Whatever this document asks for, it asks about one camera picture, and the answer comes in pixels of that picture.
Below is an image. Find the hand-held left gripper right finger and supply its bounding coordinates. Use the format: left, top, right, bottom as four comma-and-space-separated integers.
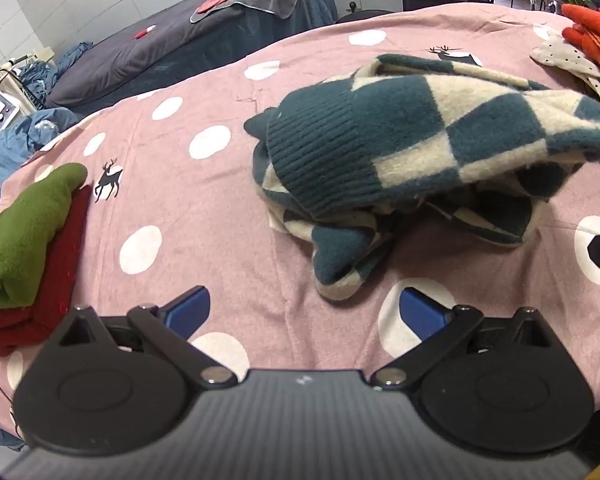
370, 286, 563, 391

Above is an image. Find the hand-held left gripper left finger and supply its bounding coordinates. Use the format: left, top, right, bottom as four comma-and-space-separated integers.
55, 285, 238, 391

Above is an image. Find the teal cream checkered sweater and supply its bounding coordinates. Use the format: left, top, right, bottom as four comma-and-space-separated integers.
244, 53, 600, 302

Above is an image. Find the pink polka dot bedsheet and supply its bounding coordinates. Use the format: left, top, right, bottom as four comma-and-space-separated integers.
0, 2, 600, 436

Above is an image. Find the dark red folded garment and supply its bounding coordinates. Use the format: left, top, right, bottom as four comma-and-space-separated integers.
0, 185, 93, 358

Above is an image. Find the green folded garment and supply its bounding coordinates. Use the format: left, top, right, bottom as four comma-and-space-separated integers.
0, 162, 89, 310

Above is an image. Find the beige dotted garment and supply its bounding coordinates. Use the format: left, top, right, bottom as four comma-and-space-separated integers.
530, 37, 600, 111

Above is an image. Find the orange garment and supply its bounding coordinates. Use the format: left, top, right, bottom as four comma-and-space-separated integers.
561, 3, 600, 103

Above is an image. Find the grey massage bed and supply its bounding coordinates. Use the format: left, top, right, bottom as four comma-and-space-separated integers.
44, 0, 339, 117

